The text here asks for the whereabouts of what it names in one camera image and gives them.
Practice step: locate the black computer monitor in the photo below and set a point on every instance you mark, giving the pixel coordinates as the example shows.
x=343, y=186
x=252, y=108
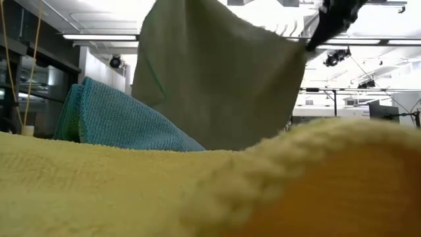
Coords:
x=383, y=112

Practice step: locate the small white cup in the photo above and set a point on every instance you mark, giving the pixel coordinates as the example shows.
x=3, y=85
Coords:
x=28, y=130

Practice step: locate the distant black metal frame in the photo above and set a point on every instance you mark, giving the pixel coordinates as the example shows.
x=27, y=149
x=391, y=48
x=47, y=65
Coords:
x=335, y=102

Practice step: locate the light green microfiber towel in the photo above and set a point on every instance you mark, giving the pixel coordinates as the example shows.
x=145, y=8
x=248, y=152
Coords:
x=217, y=82

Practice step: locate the dark glass partition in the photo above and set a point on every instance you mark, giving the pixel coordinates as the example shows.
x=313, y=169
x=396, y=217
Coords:
x=56, y=82

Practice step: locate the yellow microfiber towel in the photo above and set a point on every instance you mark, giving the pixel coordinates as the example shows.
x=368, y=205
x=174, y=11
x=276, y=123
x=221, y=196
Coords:
x=98, y=184

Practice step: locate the light blue microfiber towel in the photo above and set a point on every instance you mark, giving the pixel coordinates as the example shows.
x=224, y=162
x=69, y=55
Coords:
x=125, y=121

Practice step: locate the long ceiling light fixture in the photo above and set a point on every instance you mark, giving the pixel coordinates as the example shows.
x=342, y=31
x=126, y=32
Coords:
x=98, y=37
x=355, y=41
x=404, y=41

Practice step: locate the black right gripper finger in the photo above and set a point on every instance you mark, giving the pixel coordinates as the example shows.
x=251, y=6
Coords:
x=317, y=36

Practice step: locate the black ceiling camera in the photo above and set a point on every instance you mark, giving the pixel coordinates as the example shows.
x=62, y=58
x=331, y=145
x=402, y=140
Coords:
x=115, y=61
x=335, y=56
x=366, y=83

